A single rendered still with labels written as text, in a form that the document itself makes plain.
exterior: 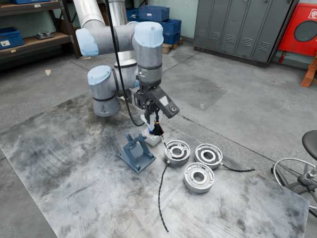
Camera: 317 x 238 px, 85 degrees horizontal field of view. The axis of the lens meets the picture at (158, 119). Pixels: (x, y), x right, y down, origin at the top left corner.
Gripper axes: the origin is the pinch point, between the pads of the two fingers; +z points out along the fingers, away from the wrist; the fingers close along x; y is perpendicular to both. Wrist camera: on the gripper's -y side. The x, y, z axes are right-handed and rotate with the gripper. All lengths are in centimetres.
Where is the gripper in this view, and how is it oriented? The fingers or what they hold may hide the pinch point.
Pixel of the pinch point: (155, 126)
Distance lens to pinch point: 67.4
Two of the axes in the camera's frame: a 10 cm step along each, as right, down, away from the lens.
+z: 0.0, 7.6, 6.5
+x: -6.8, 4.8, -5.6
